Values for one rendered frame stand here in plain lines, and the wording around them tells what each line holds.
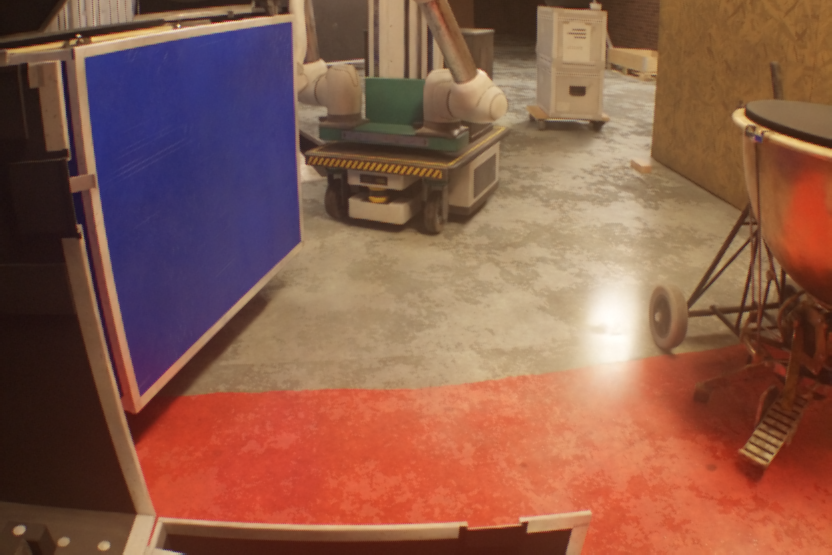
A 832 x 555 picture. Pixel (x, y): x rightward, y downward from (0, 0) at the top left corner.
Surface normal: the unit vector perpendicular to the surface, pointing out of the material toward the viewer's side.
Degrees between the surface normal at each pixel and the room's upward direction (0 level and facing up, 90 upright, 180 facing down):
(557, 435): 0
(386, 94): 90
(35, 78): 90
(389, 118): 90
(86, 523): 0
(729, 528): 0
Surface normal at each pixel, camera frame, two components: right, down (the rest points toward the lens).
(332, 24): 0.61, 0.29
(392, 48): -0.40, 0.34
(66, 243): 0.07, 0.36
